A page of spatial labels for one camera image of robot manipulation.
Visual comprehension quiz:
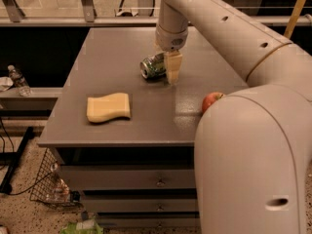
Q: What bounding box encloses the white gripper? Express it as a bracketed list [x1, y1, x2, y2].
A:
[154, 25, 188, 85]

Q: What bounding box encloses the green soda can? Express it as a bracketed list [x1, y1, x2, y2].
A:
[140, 53, 166, 79]

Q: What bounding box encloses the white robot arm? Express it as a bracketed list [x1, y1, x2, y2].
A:
[156, 0, 312, 234]

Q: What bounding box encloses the red apple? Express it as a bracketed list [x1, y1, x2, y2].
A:
[202, 92, 224, 113]

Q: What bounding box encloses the yellow sponge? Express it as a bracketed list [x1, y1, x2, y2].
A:
[87, 93, 131, 123]

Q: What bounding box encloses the grey drawer cabinet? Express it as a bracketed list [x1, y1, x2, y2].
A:
[39, 27, 246, 228]

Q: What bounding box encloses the clear plastic water bottle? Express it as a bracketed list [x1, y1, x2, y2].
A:
[8, 65, 31, 97]

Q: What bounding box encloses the black metal stand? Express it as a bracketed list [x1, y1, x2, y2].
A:
[0, 127, 34, 195]

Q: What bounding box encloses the green white bag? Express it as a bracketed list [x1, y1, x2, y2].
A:
[59, 219, 103, 234]

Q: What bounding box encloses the metal guard rail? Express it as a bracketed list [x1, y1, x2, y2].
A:
[0, 0, 298, 27]

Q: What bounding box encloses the wire mesh basket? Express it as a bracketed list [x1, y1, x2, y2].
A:
[30, 149, 80, 209]

